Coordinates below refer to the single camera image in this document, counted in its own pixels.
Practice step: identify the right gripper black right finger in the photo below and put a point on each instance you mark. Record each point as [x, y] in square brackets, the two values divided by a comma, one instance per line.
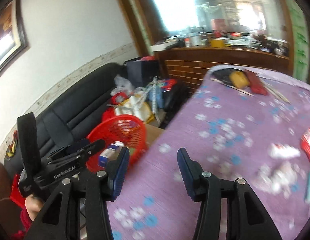
[247, 218]

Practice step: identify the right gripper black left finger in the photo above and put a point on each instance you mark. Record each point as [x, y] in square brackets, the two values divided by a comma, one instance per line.
[60, 216]

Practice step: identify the white blue carton box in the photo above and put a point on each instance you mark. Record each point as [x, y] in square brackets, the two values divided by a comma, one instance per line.
[110, 153]

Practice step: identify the white plastic bottle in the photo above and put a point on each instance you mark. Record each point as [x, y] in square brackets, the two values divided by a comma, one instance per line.
[279, 151]

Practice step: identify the person left hand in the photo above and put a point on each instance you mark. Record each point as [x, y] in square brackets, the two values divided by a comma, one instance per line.
[33, 204]

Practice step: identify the black leather sofa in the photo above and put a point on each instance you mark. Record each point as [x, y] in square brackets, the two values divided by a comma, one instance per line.
[76, 112]

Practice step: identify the red plastic mesh basket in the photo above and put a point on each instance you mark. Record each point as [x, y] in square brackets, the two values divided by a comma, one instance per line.
[128, 129]

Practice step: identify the yellow tub of clutter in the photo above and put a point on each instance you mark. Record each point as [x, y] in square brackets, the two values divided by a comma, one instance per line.
[132, 106]

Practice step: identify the clear crumpled plastic bag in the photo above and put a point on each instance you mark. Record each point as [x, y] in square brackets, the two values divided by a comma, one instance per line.
[123, 85]

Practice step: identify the purple floral tablecloth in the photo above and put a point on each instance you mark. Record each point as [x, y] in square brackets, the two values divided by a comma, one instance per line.
[230, 134]

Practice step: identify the red cigarette pack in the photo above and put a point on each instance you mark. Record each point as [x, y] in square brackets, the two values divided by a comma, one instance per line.
[305, 143]

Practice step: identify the dark shopping bag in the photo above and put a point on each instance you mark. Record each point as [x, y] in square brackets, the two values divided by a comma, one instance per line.
[141, 71]

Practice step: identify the wooden stick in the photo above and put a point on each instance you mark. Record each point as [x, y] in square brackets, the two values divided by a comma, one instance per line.
[232, 87]

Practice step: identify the wooden chopsticks pair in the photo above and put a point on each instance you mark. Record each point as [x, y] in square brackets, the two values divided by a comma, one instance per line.
[275, 92]

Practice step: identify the dark red flat box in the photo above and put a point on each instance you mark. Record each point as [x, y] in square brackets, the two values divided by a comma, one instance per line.
[256, 85]

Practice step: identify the brown wooden counter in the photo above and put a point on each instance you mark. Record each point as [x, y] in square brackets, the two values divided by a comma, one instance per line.
[185, 36]

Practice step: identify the framed wall picture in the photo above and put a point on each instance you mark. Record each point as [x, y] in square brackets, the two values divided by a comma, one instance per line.
[12, 34]

